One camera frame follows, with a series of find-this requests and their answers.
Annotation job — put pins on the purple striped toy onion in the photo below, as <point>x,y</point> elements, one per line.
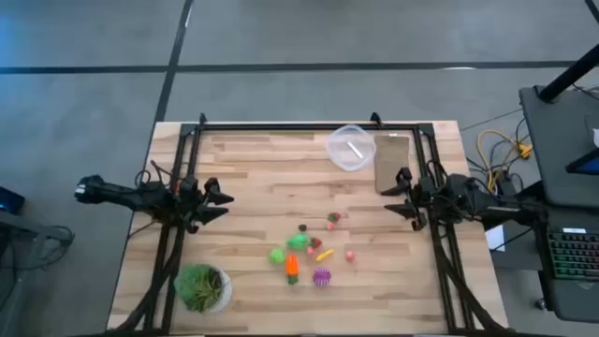
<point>322,277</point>

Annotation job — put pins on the dark tablet screen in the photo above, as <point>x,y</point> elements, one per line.
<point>585,164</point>

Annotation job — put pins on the orange toy carrot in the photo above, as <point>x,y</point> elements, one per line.
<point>292,266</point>

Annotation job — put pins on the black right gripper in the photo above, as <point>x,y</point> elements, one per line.
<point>426,199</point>

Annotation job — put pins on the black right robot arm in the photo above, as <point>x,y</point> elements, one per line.
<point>491,206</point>

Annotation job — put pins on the black slanted pole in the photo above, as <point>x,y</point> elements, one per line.
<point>568,75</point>

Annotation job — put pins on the clear plastic tupperware container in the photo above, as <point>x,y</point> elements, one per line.
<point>339,156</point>

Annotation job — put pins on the small dark toy berry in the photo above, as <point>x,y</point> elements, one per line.
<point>302,228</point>

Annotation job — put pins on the green plant in white pot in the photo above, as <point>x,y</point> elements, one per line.
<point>202,288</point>

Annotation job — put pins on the white paper sheet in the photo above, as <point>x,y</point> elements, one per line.
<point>495,238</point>

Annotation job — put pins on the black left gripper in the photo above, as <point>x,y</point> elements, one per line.
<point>192,201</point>

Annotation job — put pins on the red toy strawberry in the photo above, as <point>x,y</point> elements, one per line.
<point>334,216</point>
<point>316,242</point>

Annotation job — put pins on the black aluminium table frame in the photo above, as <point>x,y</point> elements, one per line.
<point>304,127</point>

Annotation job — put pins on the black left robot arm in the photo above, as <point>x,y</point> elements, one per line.
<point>117,193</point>

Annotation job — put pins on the large green toy vegetable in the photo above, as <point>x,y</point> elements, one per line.
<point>297,242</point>

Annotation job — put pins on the dark device with blue light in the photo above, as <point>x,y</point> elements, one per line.
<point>9,200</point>

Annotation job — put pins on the keyboard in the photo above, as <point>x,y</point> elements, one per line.
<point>574,255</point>

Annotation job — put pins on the grey side desk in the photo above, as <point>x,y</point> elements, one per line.
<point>557,140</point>

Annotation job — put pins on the yellow toy corn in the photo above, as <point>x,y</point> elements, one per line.
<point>324,255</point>

